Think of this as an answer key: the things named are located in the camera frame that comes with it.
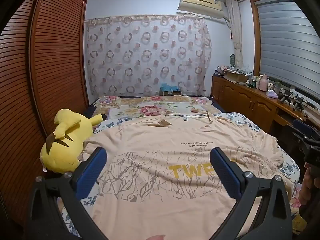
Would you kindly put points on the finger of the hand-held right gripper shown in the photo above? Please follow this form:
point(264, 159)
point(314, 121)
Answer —
point(301, 130)

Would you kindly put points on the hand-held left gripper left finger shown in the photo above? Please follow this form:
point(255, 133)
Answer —
point(91, 172)

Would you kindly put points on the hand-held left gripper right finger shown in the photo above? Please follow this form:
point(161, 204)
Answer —
point(225, 172)

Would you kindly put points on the beige printed t-shirt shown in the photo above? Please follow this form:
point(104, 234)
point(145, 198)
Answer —
point(160, 192)

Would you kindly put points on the person's right hand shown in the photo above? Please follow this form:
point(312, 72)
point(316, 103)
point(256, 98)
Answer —
point(305, 190)

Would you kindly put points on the person's left hand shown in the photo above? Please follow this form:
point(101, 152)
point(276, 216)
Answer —
point(155, 237)

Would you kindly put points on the black desktop stand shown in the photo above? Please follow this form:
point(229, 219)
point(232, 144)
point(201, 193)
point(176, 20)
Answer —
point(284, 97)
point(298, 105)

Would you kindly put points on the yellow plush toy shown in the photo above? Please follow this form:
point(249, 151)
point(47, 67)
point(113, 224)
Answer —
point(65, 150)

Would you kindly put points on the purple pouch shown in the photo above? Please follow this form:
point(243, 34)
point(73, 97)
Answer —
point(271, 93)

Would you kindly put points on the blue floral bedsheet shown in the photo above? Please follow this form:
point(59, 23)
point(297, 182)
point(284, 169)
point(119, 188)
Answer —
point(110, 124)

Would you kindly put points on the wooden sideboard cabinet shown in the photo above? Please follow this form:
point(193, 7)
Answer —
point(250, 100)

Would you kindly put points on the pink thermos jug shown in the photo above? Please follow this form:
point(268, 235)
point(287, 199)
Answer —
point(263, 83)

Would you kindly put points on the clutter pile on cabinet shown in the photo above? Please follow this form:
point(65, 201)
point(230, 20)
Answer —
point(235, 76)

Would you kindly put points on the floral quilt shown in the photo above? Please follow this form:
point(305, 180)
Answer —
point(150, 110)

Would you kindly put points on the grey window blind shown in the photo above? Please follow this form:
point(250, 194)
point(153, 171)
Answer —
point(287, 42)

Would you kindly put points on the small desk fan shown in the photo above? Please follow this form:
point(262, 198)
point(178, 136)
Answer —
point(233, 61)

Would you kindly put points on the blue plastic bag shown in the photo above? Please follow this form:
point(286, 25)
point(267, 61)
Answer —
point(168, 87)

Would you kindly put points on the patterned window curtain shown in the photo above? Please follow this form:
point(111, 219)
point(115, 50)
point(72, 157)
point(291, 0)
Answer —
point(236, 42)

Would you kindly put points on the wooden louvered wardrobe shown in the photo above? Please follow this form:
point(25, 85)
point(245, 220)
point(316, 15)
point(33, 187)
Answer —
point(50, 55)

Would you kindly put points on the cream air conditioner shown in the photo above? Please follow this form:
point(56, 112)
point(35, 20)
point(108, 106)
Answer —
point(200, 3)

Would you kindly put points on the circle patterned wall cloth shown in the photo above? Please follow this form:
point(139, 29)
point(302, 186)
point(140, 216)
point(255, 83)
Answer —
point(150, 55)

